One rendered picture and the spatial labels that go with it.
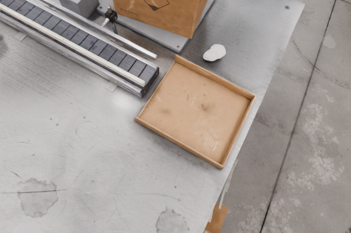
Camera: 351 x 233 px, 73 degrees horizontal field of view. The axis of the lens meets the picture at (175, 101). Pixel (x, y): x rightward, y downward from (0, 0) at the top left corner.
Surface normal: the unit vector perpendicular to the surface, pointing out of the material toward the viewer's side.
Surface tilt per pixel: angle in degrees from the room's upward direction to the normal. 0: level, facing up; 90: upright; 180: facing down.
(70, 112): 0
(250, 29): 0
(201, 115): 0
